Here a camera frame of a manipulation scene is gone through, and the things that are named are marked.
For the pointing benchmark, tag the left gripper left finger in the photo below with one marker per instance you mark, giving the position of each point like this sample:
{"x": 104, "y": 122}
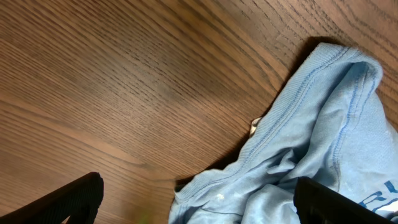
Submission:
{"x": 76, "y": 202}

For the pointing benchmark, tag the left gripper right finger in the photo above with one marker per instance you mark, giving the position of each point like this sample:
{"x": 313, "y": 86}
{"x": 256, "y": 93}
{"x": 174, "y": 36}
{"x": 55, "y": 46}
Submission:
{"x": 317, "y": 204}

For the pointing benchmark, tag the light blue printed t-shirt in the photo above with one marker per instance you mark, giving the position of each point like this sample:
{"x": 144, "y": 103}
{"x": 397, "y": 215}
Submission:
{"x": 327, "y": 124}

